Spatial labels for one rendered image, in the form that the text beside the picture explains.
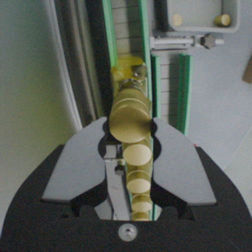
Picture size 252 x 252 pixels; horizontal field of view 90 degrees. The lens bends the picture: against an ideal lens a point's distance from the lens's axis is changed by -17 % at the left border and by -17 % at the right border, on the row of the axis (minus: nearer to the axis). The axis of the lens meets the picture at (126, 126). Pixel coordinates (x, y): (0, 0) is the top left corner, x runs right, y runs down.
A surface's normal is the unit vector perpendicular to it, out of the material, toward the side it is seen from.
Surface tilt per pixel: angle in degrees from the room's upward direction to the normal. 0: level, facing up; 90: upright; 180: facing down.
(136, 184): 0
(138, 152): 0
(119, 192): 0
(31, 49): 89
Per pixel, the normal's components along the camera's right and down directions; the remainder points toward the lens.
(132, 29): -0.03, 0.50
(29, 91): 0.99, -0.07
